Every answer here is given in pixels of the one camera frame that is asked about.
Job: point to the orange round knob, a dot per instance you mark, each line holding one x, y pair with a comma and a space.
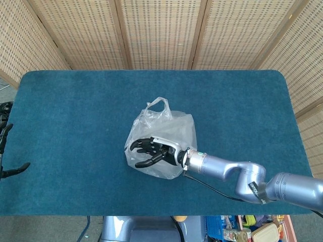
180, 218

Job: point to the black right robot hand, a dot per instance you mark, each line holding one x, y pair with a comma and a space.
161, 148

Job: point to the blue plastic crate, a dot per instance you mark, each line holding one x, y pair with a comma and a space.
217, 227

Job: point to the translucent white plastic bag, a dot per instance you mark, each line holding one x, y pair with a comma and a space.
176, 128

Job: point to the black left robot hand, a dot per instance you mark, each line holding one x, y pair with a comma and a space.
5, 172

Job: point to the red wooden box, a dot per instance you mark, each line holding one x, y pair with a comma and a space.
287, 227

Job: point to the teal carpet table cover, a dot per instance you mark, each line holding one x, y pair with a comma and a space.
75, 126

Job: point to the silver-blue robot torso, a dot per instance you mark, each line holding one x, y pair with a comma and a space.
141, 230

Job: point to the silver-blue right robot arm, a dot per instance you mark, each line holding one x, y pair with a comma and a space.
247, 174

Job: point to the woven bamboo folding screen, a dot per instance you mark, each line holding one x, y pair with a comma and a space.
161, 32

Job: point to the small tin can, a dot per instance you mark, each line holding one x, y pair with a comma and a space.
243, 236

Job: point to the beige lunch box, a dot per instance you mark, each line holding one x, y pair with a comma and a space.
265, 233

